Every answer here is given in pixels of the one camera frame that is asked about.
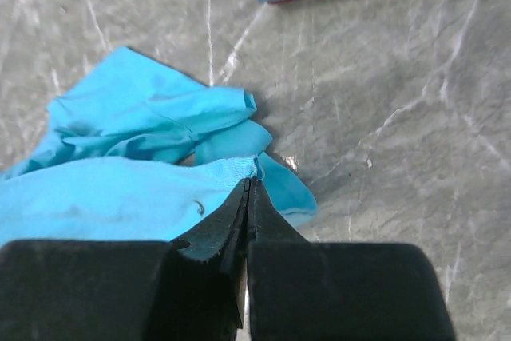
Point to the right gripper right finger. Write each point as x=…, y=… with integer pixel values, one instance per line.
x=302, y=290

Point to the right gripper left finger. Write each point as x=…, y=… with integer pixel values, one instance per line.
x=189, y=288

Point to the turquoise t shirt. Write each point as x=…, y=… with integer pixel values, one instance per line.
x=139, y=151

